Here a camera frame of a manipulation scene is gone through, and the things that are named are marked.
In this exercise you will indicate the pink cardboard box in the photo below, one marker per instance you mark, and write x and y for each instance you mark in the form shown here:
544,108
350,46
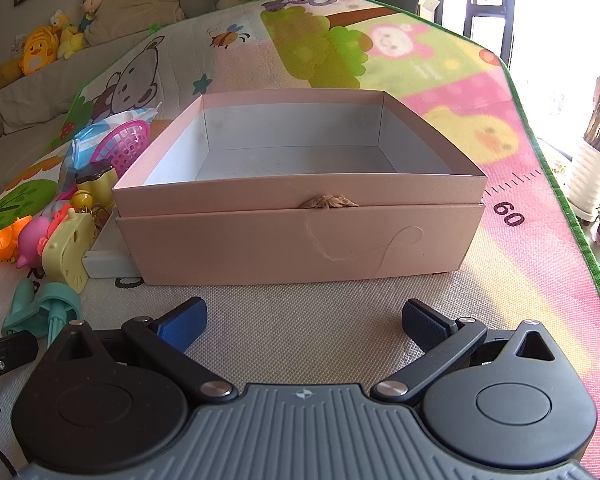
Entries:
300,245

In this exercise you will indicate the pale yellow toy clock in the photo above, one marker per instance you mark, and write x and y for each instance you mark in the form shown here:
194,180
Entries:
70,255

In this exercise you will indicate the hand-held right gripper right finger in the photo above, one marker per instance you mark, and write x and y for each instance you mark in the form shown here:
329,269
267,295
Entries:
425,327

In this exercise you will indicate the teal plastic clip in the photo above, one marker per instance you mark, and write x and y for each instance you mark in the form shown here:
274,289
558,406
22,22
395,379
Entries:
55,305

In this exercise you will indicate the yellow cushion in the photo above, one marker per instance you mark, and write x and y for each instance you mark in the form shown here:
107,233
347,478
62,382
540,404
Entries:
0,79

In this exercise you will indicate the small doll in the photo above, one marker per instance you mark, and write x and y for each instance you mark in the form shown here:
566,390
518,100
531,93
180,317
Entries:
89,7

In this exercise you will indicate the cartoon printed play mat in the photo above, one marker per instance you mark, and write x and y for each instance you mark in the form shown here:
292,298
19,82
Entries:
430,125

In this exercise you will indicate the beige pillow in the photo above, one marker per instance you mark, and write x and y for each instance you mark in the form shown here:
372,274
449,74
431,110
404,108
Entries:
130,10

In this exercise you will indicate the yellow black toy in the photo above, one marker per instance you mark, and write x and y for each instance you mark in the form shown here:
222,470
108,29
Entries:
100,185

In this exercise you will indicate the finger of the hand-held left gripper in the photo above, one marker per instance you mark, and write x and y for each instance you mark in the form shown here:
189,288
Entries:
7,352

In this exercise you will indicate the yellow duck backpack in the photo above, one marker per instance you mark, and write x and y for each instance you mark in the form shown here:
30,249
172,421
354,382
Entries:
37,52

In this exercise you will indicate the blue white tissue pack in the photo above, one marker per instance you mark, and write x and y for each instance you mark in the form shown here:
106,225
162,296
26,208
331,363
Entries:
85,147

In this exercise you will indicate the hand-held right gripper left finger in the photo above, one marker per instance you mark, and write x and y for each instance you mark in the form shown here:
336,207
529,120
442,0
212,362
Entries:
180,327

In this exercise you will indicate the potted plant in white pot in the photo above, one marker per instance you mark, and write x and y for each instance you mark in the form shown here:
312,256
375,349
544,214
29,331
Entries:
592,170

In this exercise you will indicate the pink plastic basket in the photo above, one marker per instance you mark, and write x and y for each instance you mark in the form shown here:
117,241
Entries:
125,142

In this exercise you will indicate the yellow plush toy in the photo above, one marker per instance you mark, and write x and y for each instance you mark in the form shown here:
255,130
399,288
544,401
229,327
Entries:
65,35

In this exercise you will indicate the pink toy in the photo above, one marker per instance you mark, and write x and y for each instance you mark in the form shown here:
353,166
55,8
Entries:
32,240

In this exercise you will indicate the white plastic toy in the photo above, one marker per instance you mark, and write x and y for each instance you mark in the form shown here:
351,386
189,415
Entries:
105,262

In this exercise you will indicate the orange plastic toy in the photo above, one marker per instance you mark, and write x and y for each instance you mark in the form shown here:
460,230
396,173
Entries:
0,242

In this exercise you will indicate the beige sofa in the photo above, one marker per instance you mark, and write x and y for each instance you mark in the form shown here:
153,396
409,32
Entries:
25,125

